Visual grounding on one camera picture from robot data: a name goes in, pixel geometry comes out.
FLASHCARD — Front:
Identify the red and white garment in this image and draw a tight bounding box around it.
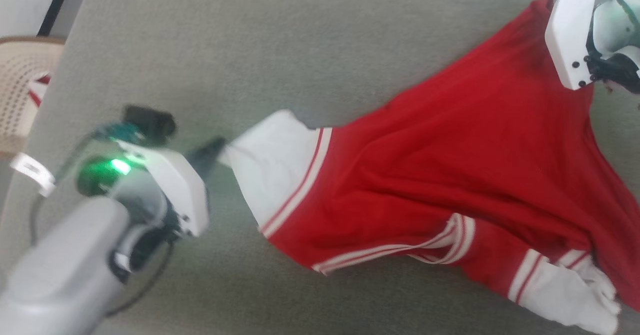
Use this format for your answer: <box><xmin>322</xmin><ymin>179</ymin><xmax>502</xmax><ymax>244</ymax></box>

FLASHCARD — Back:
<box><xmin>218</xmin><ymin>0</ymin><xmax>640</xmax><ymax>335</ymax></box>

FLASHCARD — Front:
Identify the beige perforated laundry basket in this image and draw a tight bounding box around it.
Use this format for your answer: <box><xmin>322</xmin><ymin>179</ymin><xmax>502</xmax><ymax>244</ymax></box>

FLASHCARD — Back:
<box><xmin>0</xmin><ymin>36</ymin><xmax>66</xmax><ymax>157</ymax></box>

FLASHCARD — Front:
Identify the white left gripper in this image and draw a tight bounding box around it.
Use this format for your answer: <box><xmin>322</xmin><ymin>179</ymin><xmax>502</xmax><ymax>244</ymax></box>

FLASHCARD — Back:
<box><xmin>77</xmin><ymin>136</ymin><xmax>227</xmax><ymax>239</ymax></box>

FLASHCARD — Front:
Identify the white label tag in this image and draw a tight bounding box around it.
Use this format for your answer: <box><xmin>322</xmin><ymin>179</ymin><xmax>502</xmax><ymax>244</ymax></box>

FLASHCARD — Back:
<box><xmin>10</xmin><ymin>152</ymin><xmax>56</xmax><ymax>197</ymax></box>

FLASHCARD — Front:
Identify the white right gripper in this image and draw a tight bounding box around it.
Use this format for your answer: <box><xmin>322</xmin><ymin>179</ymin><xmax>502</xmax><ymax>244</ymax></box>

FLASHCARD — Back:
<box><xmin>544</xmin><ymin>0</ymin><xmax>623</xmax><ymax>91</ymax></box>

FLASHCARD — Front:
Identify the black vertical strip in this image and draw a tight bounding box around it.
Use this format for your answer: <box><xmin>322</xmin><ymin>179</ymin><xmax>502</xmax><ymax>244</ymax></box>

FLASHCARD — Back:
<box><xmin>37</xmin><ymin>0</ymin><xmax>76</xmax><ymax>37</ymax></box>

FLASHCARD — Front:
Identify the red white cloth in basket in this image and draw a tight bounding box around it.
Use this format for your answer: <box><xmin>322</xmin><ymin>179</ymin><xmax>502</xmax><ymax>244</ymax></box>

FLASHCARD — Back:
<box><xmin>27</xmin><ymin>72</ymin><xmax>52</xmax><ymax>108</ymax></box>

